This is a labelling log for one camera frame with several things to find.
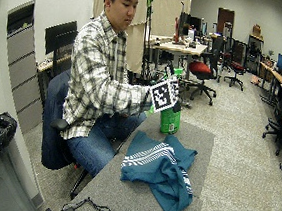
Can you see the brown door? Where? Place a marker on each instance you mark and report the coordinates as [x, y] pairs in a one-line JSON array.
[[225, 18]]

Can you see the light wood desk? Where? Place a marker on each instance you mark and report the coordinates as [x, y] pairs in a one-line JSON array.
[[183, 48]]

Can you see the green tall snack can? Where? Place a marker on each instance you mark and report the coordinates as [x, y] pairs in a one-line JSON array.
[[169, 122]]

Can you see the blue office chair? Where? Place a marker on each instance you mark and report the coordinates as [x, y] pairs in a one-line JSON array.
[[53, 127]]

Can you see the white marker cube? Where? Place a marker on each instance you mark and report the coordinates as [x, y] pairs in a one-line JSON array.
[[162, 96]]

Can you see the black tripod stand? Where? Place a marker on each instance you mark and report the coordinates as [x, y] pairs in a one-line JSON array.
[[147, 36]]

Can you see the grey filing cabinet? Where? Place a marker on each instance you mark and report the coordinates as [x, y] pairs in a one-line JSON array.
[[25, 74]]

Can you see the long wooden desk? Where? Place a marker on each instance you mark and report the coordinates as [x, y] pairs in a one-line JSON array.
[[277, 76]]

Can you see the the person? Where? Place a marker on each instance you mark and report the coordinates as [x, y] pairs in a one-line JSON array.
[[97, 71]]

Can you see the red office chair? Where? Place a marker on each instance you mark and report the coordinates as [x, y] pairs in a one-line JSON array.
[[236, 66], [201, 68]]

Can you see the blue white-striped shirt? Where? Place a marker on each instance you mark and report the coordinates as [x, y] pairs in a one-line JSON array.
[[161, 167]]

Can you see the beige partition panel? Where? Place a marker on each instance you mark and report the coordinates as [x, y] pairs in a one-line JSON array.
[[165, 14]]

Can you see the cardboard box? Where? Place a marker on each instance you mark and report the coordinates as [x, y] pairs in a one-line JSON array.
[[256, 30]]

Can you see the black shelf unit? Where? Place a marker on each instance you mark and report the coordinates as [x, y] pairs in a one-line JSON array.
[[254, 54]]

